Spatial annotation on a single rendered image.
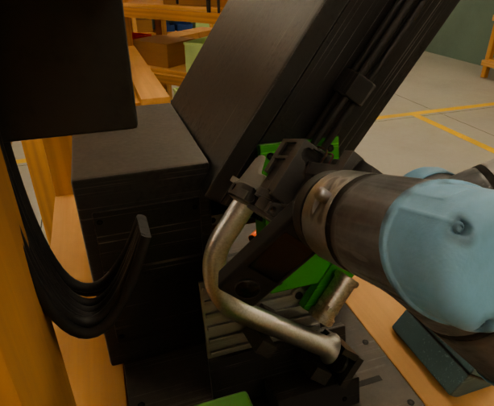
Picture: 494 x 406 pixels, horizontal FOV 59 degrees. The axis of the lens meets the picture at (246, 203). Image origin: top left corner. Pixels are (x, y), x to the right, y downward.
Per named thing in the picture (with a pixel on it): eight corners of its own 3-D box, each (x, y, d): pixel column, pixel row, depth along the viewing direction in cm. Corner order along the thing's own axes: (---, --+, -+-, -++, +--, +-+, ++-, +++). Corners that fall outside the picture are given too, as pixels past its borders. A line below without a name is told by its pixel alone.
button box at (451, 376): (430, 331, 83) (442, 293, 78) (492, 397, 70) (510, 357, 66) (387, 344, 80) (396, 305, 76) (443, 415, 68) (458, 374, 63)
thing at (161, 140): (184, 246, 101) (172, 101, 84) (220, 341, 76) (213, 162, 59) (102, 262, 96) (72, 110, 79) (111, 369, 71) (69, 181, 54)
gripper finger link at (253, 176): (255, 159, 55) (293, 168, 47) (231, 198, 55) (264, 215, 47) (238, 145, 54) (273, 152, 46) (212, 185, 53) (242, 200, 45)
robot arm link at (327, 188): (379, 292, 33) (297, 239, 30) (346, 275, 37) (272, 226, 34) (429, 207, 33) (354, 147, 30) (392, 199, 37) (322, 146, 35)
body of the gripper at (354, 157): (330, 176, 49) (401, 187, 37) (289, 242, 48) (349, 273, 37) (278, 137, 46) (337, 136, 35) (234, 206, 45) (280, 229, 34)
